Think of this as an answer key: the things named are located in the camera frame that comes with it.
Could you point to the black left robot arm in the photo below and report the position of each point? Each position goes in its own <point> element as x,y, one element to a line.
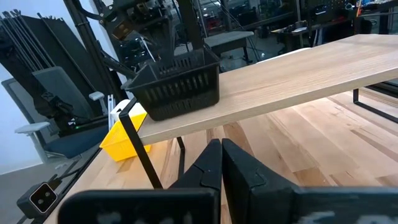
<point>140,18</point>

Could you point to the yellow plastic basket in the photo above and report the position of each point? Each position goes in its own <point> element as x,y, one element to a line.
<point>119,143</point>

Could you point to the black metal table frame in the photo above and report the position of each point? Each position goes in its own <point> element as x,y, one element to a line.
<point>93,46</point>

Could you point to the black folded stands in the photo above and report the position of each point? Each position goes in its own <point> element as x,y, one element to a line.
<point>37,40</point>

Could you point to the wooden shelf black legs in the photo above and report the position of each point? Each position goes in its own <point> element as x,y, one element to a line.
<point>280,84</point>

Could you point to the black plastic basket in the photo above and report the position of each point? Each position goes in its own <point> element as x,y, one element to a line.
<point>174,93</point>

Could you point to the cluttered dark workbench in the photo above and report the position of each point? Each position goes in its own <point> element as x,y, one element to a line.
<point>295,31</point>

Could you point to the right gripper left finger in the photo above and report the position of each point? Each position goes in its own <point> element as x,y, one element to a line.
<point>199,180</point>

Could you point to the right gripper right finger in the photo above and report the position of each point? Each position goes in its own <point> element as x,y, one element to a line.
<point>248,186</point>

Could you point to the gray table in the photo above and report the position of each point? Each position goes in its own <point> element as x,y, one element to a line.
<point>227,39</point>

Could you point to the gray office chair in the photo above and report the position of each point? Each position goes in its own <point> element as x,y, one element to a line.
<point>62,90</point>

